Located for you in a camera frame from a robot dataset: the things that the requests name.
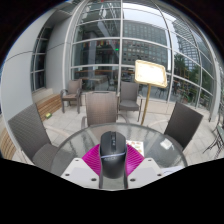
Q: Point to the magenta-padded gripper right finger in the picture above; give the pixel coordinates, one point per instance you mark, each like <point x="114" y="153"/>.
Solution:
<point x="146" y="171"/>

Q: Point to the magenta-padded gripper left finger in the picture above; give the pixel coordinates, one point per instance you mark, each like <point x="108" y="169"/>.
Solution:
<point x="80" y="171"/>

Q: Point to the dark grey computer mouse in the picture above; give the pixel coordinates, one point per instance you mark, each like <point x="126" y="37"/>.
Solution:
<point x="113" y="150"/>

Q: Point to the colourful laminated picture sheet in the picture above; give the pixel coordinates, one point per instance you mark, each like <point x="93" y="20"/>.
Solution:
<point x="136" y="146"/>

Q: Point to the grey wicker armchair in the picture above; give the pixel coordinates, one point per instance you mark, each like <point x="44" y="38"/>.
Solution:
<point x="129" y="93"/>
<point x="74" y="87"/>
<point x="26" y="130"/>
<point x="100" y="108"/>
<point x="183" y="125"/>

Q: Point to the long wooden slat bench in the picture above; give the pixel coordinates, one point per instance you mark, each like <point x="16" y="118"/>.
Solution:
<point x="50" y="103"/>

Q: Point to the gold framed menu stand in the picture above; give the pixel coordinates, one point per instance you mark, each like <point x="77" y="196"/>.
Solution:
<point x="150" y="73"/>

